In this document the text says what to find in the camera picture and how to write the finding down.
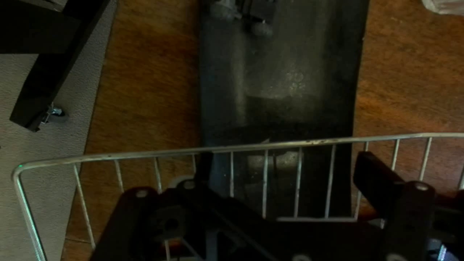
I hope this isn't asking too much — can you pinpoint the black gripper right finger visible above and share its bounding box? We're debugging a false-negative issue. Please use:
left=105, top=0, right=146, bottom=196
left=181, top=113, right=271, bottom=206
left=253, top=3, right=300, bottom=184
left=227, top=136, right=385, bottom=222
left=353, top=152, right=436, bottom=261

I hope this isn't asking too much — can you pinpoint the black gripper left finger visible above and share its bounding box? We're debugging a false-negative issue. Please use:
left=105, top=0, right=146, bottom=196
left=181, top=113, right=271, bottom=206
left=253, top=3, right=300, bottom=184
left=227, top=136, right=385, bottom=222
left=90, top=152, right=213, bottom=261

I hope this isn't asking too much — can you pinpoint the metal wire oven rack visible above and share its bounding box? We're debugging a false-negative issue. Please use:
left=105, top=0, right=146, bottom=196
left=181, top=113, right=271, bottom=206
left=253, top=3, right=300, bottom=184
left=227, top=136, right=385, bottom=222
left=11, top=131, right=464, bottom=261

